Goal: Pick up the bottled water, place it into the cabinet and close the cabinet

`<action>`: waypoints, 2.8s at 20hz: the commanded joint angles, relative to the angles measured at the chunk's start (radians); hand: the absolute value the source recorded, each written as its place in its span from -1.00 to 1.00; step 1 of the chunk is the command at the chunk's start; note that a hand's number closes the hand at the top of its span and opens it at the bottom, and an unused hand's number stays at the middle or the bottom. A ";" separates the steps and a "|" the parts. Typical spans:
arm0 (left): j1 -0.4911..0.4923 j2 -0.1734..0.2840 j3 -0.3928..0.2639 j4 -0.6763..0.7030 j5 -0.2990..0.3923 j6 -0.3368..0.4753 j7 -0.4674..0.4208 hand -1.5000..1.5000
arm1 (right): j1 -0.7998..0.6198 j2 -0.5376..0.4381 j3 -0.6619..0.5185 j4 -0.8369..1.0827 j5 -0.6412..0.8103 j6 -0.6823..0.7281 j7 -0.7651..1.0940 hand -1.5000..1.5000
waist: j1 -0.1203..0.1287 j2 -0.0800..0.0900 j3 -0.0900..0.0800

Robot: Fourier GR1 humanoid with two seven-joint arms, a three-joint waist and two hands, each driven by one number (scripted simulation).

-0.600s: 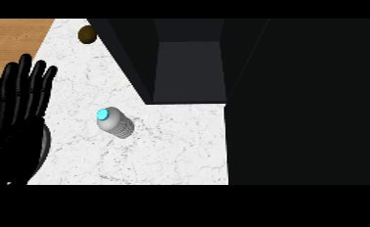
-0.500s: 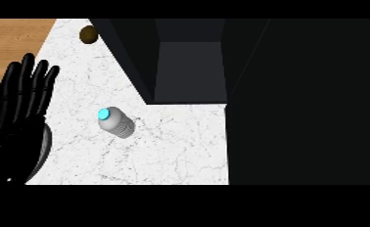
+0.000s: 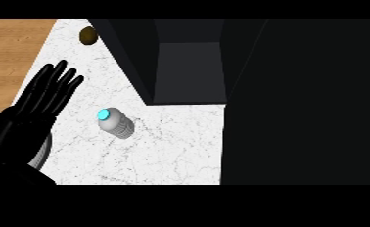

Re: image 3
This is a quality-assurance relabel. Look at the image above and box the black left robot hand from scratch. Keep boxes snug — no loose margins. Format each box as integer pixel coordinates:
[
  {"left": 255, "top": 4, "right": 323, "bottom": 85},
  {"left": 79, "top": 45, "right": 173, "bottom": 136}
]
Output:
[{"left": 0, "top": 59, "right": 88, "bottom": 186}]

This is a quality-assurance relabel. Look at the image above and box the dark grey open cabinet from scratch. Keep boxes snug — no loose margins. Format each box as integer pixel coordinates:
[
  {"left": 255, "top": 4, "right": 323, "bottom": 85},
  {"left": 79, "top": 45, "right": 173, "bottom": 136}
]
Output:
[{"left": 88, "top": 19, "right": 270, "bottom": 106}]

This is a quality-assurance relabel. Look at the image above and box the dark grey cabinet door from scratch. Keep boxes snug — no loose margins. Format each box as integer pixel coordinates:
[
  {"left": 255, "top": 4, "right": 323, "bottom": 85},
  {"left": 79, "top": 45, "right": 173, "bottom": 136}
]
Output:
[{"left": 219, "top": 19, "right": 370, "bottom": 186}]

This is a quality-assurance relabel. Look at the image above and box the clear bottle with cyan cap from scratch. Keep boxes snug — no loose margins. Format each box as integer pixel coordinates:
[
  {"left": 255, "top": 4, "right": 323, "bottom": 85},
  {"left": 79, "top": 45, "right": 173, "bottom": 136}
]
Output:
[{"left": 95, "top": 107, "right": 138, "bottom": 140}]

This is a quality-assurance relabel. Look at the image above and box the brown round potato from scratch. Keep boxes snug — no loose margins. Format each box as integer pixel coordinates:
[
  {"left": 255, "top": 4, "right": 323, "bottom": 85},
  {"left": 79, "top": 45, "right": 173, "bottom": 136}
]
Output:
[{"left": 79, "top": 25, "right": 99, "bottom": 46}]

